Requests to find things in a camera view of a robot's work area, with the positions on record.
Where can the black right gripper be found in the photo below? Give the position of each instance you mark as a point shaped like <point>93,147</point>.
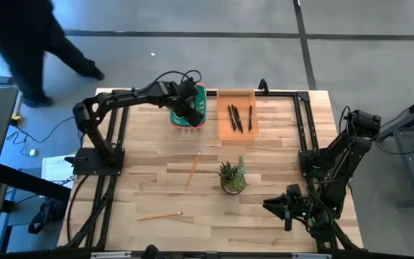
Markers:
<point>288,223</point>

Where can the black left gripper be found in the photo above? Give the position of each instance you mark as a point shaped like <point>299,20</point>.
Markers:
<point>187,97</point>

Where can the orange pencil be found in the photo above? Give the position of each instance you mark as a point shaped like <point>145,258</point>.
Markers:
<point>193,170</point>
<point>160,216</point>

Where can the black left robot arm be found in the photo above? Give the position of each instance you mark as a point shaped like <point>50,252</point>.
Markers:
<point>95,136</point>

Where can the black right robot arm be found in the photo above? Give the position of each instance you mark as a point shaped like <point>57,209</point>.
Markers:
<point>336,158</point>

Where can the green basket with orange rim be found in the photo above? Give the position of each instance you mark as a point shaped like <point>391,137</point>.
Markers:
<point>200,102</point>

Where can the orange translucent tray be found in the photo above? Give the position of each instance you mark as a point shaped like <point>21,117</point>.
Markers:
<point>225,135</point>

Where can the succulent in black pot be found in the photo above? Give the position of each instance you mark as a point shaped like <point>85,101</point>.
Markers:
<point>232,178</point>

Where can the black round object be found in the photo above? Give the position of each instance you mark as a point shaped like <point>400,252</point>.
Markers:
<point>151,252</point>

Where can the white paper sheet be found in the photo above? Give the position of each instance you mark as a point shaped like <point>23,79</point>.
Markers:
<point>54,169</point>

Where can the small white box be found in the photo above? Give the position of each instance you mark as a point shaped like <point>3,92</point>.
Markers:
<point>32,152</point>

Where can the person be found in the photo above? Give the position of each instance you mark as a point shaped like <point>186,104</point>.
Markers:
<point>23,43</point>

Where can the black side table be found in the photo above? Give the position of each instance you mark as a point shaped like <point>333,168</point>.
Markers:
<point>31,181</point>

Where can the black bag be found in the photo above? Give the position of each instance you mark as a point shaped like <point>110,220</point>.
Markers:
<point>49,212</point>

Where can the silver frame bracket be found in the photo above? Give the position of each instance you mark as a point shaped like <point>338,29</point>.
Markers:
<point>311,256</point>
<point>110,255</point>

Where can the black frame clamp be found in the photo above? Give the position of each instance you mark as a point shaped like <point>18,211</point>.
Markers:
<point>263,85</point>

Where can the black aluminium table frame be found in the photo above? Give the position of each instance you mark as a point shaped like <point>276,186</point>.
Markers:
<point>307,96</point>

